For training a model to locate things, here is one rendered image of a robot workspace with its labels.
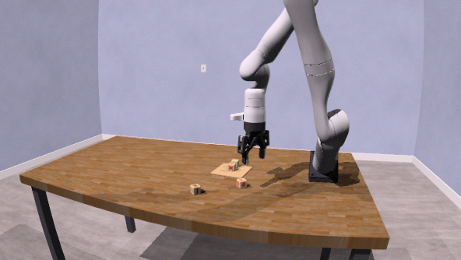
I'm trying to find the tan flat mat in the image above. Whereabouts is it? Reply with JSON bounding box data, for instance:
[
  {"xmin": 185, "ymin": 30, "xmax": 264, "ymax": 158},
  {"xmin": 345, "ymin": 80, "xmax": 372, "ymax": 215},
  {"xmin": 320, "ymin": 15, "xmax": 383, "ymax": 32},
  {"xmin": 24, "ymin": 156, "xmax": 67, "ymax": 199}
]
[{"xmin": 211, "ymin": 163, "xmax": 252, "ymax": 178}]

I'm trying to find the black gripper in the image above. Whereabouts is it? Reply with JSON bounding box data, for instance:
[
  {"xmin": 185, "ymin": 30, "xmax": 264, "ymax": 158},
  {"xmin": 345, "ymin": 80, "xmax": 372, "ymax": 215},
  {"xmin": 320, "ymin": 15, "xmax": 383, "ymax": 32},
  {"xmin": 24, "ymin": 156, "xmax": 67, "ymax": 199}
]
[{"xmin": 238, "ymin": 121, "xmax": 269, "ymax": 165}]

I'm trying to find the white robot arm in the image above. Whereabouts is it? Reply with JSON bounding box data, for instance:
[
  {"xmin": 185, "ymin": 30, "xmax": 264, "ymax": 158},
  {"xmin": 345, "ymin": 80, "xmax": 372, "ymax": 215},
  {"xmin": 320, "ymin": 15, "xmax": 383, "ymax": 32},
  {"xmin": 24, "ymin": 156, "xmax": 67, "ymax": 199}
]
[{"xmin": 230, "ymin": 0, "xmax": 350, "ymax": 174}]

